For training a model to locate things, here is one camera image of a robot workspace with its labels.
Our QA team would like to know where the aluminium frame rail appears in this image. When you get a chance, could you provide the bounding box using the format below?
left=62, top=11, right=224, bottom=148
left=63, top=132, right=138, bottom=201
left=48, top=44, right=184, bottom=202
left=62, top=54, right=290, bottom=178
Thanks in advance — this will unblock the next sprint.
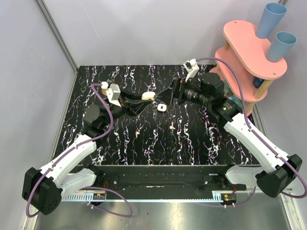
left=34, top=0, right=79, bottom=73

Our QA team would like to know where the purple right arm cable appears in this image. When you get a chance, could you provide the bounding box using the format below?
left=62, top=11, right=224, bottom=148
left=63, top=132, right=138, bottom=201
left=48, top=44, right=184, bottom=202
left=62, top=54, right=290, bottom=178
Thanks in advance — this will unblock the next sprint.
left=196, top=57, right=307, bottom=208

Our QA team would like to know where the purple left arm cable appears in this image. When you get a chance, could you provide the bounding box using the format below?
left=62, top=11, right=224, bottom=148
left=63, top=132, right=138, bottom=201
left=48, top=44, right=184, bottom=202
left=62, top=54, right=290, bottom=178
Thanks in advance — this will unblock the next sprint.
left=25, top=82, right=134, bottom=218

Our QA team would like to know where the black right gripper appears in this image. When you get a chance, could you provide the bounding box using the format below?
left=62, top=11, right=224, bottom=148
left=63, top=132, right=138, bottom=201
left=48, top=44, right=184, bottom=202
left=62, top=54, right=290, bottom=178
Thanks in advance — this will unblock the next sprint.
left=154, top=75, right=212, bottom=107

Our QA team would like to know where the cream earbud charging case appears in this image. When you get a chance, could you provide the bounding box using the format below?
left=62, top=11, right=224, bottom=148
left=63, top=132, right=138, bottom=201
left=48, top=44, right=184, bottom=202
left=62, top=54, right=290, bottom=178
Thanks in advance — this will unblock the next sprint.
left=142, top=92, right=155, bottom=101

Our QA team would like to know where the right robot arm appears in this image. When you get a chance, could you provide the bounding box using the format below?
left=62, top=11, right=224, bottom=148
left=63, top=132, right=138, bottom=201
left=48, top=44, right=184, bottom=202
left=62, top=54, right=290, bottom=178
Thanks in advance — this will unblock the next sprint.
left=155, top=72, right=302, bottom=197

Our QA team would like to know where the blue patterned mug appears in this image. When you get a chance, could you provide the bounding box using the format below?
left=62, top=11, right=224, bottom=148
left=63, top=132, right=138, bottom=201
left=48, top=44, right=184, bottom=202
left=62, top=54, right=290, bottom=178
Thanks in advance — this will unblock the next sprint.
left=228, top=94, right=246, bottom=110

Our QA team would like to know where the gold patterned ceramic bowl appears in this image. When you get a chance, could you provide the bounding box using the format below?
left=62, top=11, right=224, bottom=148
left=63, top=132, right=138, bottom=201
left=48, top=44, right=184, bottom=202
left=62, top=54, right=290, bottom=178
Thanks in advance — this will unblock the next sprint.
left=101, top=82, right=108, bottom=96

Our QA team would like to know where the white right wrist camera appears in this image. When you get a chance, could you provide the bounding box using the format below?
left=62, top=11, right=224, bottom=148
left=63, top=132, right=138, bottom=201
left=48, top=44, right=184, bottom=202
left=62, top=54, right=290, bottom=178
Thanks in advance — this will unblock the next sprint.
left=183, top=58, right=199, bottom=82

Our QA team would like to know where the pink three-tier shelf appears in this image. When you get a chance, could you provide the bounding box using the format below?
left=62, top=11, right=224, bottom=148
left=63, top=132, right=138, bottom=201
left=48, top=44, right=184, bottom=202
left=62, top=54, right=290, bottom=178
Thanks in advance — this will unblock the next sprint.
left=215, top=20, right=287, bottom=115

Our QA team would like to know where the blue cup rear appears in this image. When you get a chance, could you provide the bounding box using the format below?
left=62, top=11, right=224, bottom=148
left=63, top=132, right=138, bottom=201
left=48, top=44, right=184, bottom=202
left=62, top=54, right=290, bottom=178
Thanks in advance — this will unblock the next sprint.
left=256, top=2, right=287, bottom=39

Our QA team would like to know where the dark blue object on shelf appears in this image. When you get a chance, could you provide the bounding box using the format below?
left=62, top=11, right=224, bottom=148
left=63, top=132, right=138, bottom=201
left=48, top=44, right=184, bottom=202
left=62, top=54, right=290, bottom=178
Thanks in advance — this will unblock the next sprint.
left=252, top=77, right=264, bottom=89

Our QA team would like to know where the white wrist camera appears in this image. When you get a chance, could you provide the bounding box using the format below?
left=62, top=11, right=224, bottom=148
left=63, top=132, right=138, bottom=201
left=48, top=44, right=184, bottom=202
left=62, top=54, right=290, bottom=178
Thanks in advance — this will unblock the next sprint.
left=106, top=84, right=121, bottom=107
left=183, top=58, right=199, bottom=82

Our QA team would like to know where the white earbud charging case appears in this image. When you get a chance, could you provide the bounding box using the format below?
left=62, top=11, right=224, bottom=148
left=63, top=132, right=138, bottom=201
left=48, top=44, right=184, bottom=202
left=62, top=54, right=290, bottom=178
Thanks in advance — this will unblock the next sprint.
left=157, top=103, right=167, bottom=112

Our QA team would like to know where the blue cup front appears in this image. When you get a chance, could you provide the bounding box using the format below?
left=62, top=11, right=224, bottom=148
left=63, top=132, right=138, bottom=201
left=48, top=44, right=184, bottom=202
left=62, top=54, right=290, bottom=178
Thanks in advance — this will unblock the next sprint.
left=266, top=31, right=297, bottom=62

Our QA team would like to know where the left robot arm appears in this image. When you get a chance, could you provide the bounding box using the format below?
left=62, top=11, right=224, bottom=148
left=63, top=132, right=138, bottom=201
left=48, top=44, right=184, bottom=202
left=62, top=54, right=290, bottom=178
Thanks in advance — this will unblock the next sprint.
left=22, top=89, right=155, bottom=218

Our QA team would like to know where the blue cup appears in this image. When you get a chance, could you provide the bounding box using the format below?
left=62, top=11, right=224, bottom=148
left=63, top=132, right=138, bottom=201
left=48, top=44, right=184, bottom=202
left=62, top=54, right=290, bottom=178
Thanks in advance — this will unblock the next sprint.
left=266, top=31, right=297, bottom=62
left=256, top=2, right=287, bottom=39

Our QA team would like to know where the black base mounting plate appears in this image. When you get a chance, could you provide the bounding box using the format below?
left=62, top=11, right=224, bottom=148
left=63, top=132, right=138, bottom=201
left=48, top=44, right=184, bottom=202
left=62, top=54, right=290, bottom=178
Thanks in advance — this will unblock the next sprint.
left=73, top=164, right=247, bottom=202

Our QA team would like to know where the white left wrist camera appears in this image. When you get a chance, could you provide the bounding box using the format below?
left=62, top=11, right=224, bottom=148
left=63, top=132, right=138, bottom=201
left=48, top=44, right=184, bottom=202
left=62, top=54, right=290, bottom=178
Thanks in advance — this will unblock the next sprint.
left=106, top=84, right=121, bottom=107

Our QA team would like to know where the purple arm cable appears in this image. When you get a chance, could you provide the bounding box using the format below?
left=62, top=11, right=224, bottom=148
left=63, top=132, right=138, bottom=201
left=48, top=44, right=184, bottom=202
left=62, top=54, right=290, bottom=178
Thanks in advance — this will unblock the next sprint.
left=196, top=57, right=307, bottom=208
left=25, top=82, right=134, bottom=218

